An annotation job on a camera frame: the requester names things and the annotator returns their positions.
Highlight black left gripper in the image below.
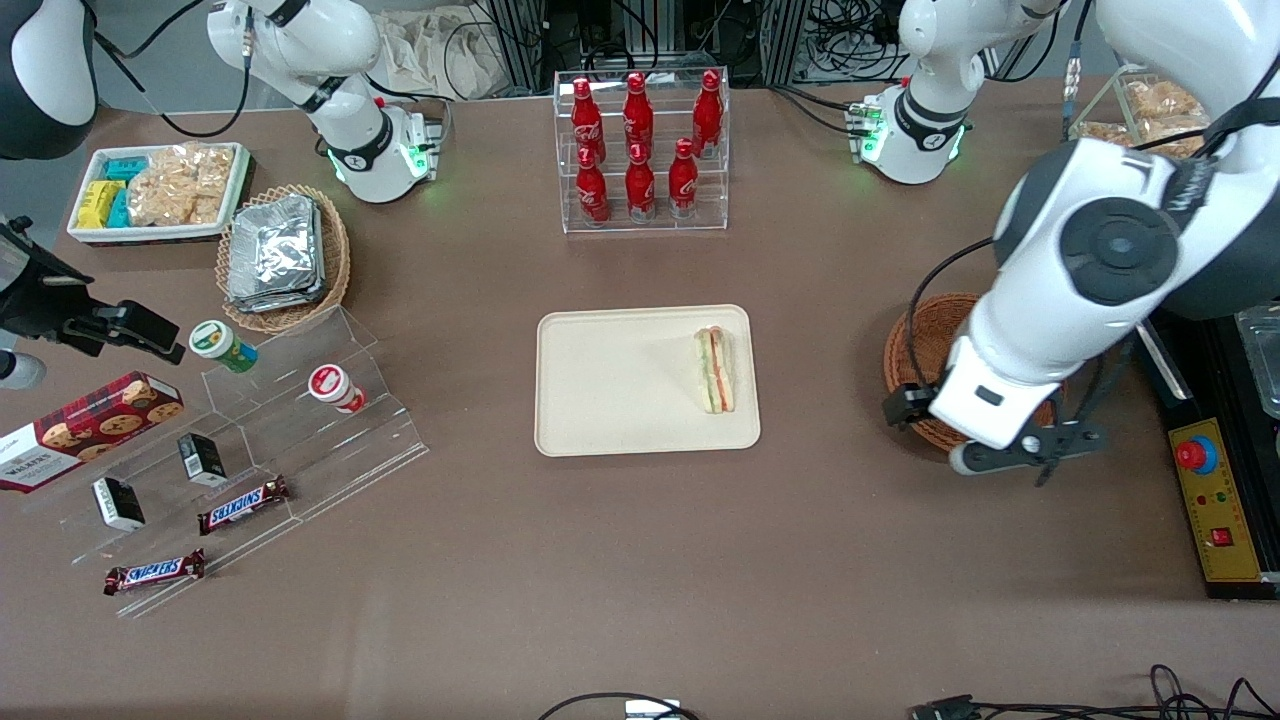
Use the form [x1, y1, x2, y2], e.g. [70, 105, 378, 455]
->
[881, 384, 938, 432]

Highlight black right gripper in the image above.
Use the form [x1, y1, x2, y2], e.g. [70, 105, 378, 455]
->
[0, 214, 188, 364]

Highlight triangle sandwich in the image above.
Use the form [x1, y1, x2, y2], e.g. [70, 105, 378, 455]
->
[694, 325, 737, 415]

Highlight round brown wicker basket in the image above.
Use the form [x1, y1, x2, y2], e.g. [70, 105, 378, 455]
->
[883, 292, 1067, 454]

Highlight white rectangular snack tray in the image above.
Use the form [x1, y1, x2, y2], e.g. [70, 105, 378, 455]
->
[66, 141, 252, 245]

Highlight oval wicker basket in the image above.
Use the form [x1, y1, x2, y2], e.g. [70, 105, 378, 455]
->
[215, 183, 352, 335]

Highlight cream plastic tray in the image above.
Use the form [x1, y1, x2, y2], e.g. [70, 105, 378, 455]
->
[535, 304, 762, 458]

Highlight green and white cup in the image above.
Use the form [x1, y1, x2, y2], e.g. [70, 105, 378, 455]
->
[188, 319, 259, 375]

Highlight red tartan cookie box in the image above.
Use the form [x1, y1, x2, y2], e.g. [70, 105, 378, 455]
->
[0, 370, 187, 495]

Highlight yellow snack pack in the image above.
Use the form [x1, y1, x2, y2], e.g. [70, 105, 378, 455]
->
[77, 180, 124, 230]

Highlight small black box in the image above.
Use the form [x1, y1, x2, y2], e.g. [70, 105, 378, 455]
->
[177, 431, 229, 489]
[91, 476, 147, 533]

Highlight clear bag of rice crackers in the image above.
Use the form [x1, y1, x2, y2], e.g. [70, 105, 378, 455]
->
[126, 142, 235, 228]

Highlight silver foil packet stack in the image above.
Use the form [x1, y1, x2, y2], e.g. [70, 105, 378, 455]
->
[227, 193, 329, 314]

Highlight red and white cup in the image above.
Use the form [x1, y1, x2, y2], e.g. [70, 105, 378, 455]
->
[306, 363, 368, 415]

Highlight brown Snickers bar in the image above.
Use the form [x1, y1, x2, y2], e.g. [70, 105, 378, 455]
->
[196, 475, 292, 537]
[102, 547, 207, 598]

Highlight clear acrylic stepped display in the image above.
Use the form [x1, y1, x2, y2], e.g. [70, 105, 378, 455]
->
[20, 304, 432, 620]

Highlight clear acrylic bottle rack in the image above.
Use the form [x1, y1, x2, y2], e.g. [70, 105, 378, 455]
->
[553, 68, 732, 235]

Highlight red cola bottle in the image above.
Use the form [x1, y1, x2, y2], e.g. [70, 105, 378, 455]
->
[575, 146, 610, 227]
[623, 71, 655, 161]
[667, 137, 700, 220]
[625, 142, 658, 222]
[692, 69, 724, 157]
[570, 77, 607, 165]

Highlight crumbly snack pack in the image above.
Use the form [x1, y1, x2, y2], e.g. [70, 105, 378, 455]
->
[1122, 80, 1207, 122]
[1075, 120, 1137, 150]
[1140, 115, 1214, 161]

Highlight black control box yellow panel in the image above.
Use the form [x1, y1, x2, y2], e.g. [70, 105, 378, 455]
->
[1138, 308, 1280, 601]

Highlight beige cloth bag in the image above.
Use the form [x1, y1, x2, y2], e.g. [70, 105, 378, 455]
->
[374, 4, 512, 102]

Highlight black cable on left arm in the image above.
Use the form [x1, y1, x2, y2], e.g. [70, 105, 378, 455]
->
[904, 236, 997, 393]

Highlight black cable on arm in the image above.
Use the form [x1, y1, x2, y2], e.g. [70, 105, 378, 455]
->
[94, 0, 252, 139]
[904, 236, 997, 393]

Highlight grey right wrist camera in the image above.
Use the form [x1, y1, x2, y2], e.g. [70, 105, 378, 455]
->
[0, 349, 48, 392]

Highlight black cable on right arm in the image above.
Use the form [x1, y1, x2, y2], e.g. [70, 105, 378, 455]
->
[94, 0, 252, 139]

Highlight white wire basket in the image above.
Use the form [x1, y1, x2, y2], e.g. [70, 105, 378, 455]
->
[1063, 64, 1217, 161]

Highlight black cable bundle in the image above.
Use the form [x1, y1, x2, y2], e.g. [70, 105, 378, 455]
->
[788, 0, 917, 87]

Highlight black cable with grey plug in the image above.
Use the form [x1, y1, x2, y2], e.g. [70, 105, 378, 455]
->
[537, 691, 702, 720]

